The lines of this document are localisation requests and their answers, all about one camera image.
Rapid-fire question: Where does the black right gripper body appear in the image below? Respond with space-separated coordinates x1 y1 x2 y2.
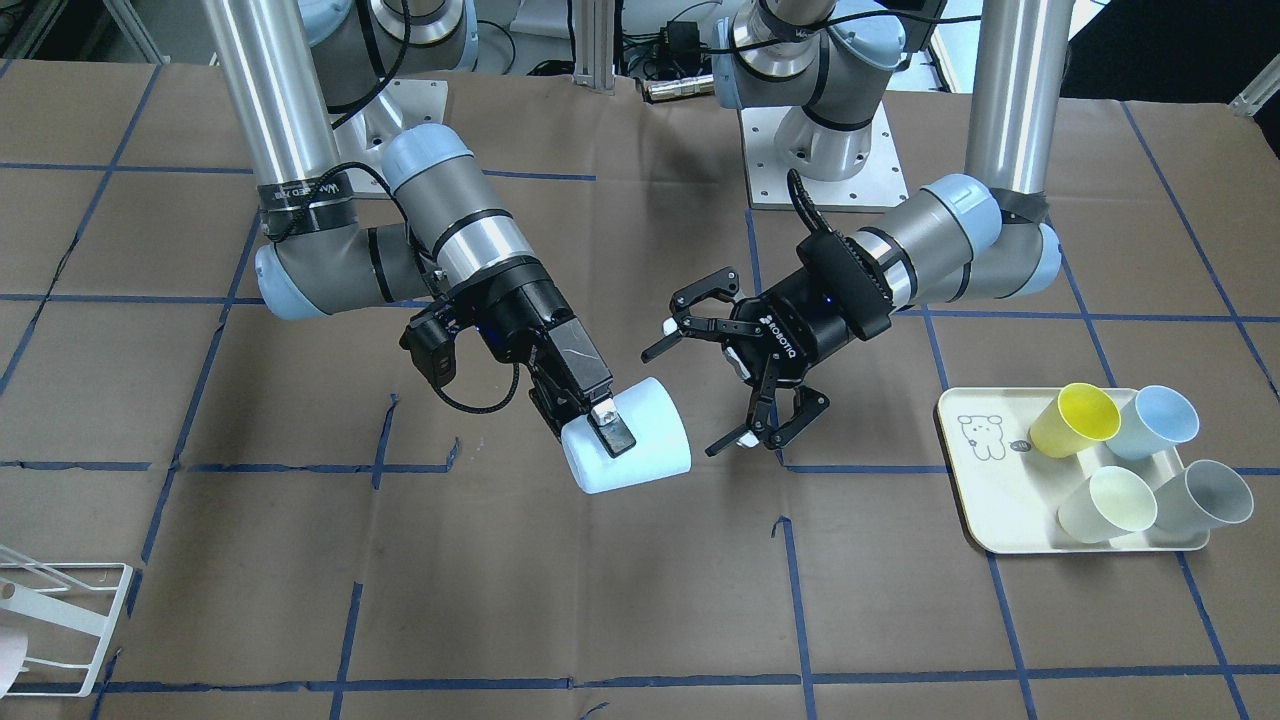
451 255 613 436

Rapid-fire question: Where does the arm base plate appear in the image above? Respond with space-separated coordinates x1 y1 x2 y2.
739 106 909 213
334 79 449 164

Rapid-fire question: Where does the light blue plastic cup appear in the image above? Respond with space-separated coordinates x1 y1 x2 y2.
1105 386 1201 460

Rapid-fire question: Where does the grey plastic cup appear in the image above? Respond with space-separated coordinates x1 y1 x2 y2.
1155 459 1254 534

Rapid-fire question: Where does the yellow plastic cup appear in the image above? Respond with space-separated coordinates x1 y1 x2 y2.
1029 382 1123 459

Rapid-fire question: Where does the aluminium frame post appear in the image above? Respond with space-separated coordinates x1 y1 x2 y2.
568 1 618 95

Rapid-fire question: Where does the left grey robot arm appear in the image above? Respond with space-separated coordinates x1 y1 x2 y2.
643 1 1073 456

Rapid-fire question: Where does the pale green plastic cup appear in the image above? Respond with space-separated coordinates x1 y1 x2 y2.
1057 466 1158 544

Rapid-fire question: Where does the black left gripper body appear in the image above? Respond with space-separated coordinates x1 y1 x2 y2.
666 234 893 450

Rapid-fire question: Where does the cream plastic tray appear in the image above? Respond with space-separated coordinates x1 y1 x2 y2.
936 387 1211 553

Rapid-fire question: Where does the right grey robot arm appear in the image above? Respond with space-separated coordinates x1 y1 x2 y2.
204 1 639 459

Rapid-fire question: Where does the white wire dish rack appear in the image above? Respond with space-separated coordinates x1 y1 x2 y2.
1 546 136 698

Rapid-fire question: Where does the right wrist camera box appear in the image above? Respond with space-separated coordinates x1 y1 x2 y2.
399 310 460 389

